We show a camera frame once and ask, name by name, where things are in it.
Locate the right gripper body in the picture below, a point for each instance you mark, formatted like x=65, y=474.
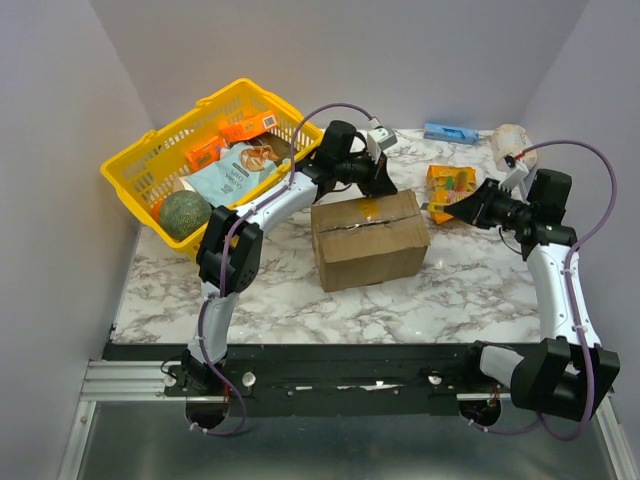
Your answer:
x=488, y=203

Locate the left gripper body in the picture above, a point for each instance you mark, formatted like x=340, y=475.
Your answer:
x=364, y=173

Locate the yellow utility knife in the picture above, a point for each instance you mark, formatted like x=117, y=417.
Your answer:
x=433, y=207

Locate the brown cardboard express box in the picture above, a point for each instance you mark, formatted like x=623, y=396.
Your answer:
x=361, y=242

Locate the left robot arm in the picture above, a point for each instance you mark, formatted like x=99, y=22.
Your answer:
x=230, y=251

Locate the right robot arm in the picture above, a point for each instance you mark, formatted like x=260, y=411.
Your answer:
x=569, y=372

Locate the blue box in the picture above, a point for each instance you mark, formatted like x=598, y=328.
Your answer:
x=451, y=134

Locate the orange barcode box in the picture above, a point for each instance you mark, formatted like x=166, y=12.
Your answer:
x=249, y=128

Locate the orange candy box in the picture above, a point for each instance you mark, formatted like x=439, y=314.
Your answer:
x=206, y=153

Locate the orange snack bag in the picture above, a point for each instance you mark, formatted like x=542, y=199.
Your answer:
x=448, y=184

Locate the beige paper bag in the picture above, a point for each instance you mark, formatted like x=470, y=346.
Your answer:
x=508, y=139

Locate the light blue chips bag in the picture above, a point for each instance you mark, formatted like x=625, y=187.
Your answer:
x=241, y=169

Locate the green melon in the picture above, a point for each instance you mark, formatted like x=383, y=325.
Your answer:
x=182, y=213

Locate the yellow plastic basket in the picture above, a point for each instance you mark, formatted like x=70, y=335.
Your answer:
x=146, y=173

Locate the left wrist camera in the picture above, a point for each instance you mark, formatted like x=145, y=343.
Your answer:
x=378, y=140

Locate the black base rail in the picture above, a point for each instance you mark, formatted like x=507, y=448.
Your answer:
x=316, y=380

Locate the aluminium frame rail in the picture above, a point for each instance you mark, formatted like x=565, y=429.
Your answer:
x=124, y=381

